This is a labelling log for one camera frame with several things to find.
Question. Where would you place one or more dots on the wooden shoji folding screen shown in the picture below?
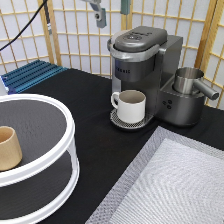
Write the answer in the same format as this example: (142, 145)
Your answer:
(64, 32)

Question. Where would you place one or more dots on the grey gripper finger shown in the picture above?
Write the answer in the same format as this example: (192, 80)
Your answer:
(125, 7)
(99, 13)

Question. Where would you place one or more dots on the stainless steel milk frother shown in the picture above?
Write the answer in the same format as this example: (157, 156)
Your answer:
(190, 81)

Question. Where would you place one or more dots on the blue ribbed metal rack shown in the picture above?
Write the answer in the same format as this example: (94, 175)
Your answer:
(30, 75)

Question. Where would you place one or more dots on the white two-tier round shelf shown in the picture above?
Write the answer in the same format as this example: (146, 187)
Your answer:
(49, 170)

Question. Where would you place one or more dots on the grey woven placemat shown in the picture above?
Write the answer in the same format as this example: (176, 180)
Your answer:
(172, 180)

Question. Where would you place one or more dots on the tan wooden cup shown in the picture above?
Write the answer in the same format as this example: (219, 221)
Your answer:
(10, 150)

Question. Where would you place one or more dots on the white ceramic coffee mug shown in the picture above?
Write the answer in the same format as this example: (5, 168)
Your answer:
(129, 105)

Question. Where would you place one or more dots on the grey pod coffee machine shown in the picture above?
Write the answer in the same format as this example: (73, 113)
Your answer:
(146, 59)

